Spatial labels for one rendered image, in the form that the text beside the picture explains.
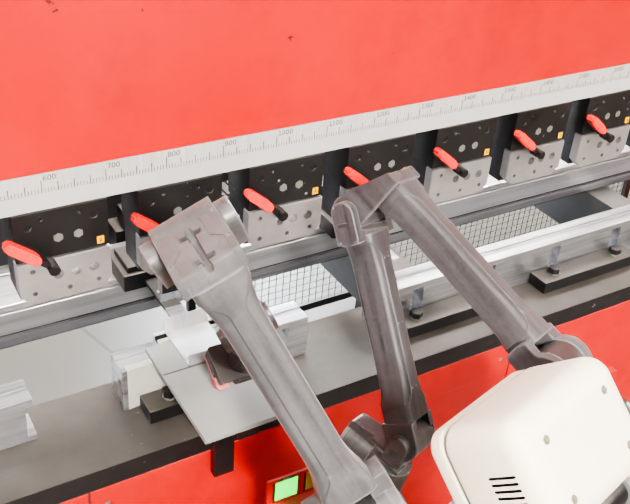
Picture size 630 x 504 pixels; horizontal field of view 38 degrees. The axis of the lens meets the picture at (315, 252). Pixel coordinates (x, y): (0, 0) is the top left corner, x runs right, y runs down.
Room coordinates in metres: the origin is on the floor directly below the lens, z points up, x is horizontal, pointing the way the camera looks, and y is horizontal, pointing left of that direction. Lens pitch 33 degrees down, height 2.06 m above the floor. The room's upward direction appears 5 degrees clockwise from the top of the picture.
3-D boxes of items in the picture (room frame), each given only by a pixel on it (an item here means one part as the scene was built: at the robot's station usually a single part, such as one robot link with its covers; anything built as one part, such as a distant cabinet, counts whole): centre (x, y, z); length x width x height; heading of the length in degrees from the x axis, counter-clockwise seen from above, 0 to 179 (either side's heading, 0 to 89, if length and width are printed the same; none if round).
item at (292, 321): (1.37, 0.18, 0.92); 0.39 x 0.06 x 0.10; 123
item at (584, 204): (2.40, -0.70, 0.81); 0.64 x 0.08 x 0.14; 33
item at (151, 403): (1.32, 0.16, 0.89); 0.30 x 0.05 x 0.03; 123
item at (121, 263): (1.48, 0.31, 1.01); 0.26 x 0.12 x 0.05; 33
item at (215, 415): (1.22, 0.15, 1.00); 0.26 x 0.18 x 0.01; 33
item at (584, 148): (1.87, -0.59, 1.26); 0.15 x 0.09 x 0.17; 123
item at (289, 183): (1.44, 0.08, 1.26); 0.15 x 0.09 x 0.17; 123
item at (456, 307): (1.62, -0.31, 0.89); 0.30 x 0.05 x 0.03; 123
